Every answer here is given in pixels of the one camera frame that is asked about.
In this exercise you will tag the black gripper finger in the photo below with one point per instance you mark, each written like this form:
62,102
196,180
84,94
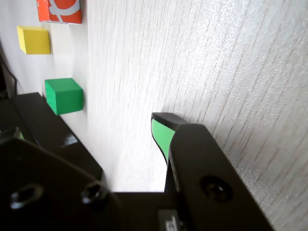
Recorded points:
48,192
204,156

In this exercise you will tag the green wooden cube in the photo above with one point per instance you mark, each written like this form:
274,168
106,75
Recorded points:
65,98

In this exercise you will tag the yellow wooden cube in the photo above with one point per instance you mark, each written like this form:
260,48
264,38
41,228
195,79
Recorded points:
33,41

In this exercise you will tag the orange printed carton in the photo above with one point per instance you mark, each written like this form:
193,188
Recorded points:
48,12

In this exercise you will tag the black open box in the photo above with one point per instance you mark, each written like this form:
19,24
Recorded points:
60,134

